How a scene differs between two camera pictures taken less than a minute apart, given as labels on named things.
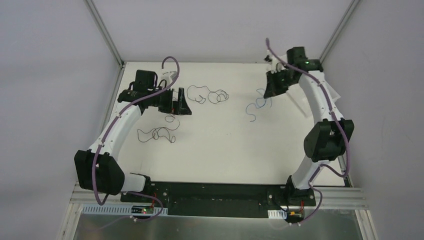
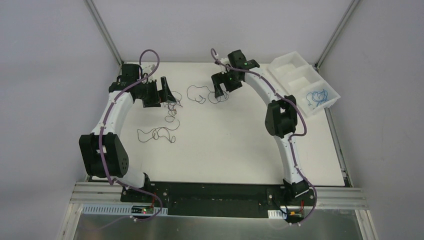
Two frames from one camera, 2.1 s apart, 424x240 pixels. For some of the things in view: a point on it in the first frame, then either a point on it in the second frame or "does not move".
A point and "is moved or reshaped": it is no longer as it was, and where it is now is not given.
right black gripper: x=276 y=81 → x=224 y=81
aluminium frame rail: x=339 y=197 does not move
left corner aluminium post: x=103 y=29 does not move
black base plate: x=182 y=198 does not move
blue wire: x=252 y=103 is moved or reshaped
